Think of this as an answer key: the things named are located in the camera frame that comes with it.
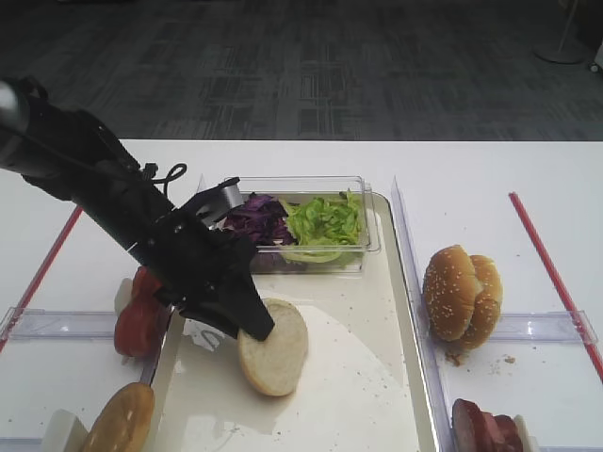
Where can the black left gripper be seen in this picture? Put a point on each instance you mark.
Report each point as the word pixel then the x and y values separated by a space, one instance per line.
pixel 205 271

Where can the pale bun bottom slice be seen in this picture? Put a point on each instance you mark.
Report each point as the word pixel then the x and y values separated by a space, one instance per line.
pixel 273 367

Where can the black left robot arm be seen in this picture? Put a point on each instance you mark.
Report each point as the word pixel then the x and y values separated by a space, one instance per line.
pixel 73 156

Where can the front tomato slice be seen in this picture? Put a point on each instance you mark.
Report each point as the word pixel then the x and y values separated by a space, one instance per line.
pixel 139 328

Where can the tomato slice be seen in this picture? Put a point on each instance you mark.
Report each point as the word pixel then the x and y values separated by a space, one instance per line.
pixel 139 328
pixel 145 284

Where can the rear tomato slice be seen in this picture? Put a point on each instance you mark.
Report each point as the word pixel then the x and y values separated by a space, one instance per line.
pixel 145 284

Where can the shredded green lettuce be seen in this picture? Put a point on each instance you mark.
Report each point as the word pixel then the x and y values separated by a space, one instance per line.
pixel 325 222

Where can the left meat patty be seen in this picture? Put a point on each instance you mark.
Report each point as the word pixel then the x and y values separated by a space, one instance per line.
pixel 469 427

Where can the right bacon meat patty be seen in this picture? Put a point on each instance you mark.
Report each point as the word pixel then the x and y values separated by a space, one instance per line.
pixel 502 433

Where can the shredded purple cabbage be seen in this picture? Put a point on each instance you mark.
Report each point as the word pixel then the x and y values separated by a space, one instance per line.
pixel 262 218

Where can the clear plastic salad box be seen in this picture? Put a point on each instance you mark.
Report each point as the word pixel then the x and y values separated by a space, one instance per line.
pixel 299 189

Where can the silver metal tray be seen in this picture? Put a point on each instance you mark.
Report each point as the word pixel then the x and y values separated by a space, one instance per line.
pixel 339 372

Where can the golden bun bottom outer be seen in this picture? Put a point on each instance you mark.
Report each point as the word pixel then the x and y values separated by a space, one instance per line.
pixel 124 422

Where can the upper left clear holder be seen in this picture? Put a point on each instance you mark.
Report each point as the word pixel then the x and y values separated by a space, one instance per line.
pixel 39 324

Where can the sesame bun top left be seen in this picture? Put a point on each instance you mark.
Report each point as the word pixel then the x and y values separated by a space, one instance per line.
pixel 450 287

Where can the sesame bun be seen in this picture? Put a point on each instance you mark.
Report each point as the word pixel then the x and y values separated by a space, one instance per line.
pixel 450 287
pixel 487 306

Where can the sesame bun top right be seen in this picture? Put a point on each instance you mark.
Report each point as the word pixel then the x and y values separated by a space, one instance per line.
pixel 487 306

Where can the upper right clear holder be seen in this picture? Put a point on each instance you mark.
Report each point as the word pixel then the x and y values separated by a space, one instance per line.
pixel 566 327

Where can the white floor stand base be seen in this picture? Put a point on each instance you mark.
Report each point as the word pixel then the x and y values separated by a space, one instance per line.
pixel 566 52

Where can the left red rail strip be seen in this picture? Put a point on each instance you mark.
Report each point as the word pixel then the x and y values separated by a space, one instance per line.
pixel 42 278

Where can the red rail strip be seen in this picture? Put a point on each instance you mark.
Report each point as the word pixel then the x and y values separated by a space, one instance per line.
pixel 42 278
pixel 556 278

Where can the right red rail strip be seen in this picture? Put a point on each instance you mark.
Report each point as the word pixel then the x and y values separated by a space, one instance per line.
pixel 556 278

